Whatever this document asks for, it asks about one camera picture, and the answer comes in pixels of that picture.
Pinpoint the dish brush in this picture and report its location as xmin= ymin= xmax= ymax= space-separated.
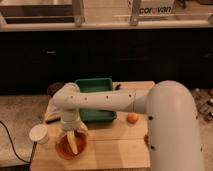
xmin=115 ymin=84 xmax=121 ymax=90

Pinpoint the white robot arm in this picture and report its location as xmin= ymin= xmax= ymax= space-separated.
xmin=53 ymin=80 xmax=205 ymax=171

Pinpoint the green plastic tray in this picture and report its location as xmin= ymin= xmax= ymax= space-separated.
xmin=75 ymin=78 xmax=117 ymax=123

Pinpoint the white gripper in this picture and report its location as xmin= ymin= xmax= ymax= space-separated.
xmin=56 ymin=118 xmax=88 ymax=140

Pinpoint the caravan cardboard box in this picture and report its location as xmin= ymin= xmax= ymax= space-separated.
xmin=137 ymin=0 xmax=175 ymax=15

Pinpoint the red bowl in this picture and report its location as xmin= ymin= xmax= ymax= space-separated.
xmin=54 ymin=130 xmax=88 ymax=161

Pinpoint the wooden block eraser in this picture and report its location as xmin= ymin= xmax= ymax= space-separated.
xmin=44 ymin=112 xmax=60 ymax=124

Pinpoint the dark brown bowl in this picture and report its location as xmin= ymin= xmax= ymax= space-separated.
xmin=47 ymin=82 xmax=65 ymax=97

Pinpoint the yellow banana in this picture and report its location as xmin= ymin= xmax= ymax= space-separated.
xmin=67 ymin=131 xmax=78 ymax=155

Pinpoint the brown grape bunch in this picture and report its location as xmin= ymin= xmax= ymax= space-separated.
xmin=144 ymin=134 xmax=149 ymax=146

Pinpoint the black cable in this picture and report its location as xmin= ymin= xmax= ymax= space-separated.
xmin=0 ymin=119 xmax=37 ymax=164

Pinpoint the white paper cup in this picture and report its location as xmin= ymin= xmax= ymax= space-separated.
xmin=29 ymin=124 xmax=49 ymax=144

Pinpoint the orange peach fruit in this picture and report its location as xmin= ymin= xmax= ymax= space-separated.
xmin=126 ymin=113 xmax=139 ymax=124

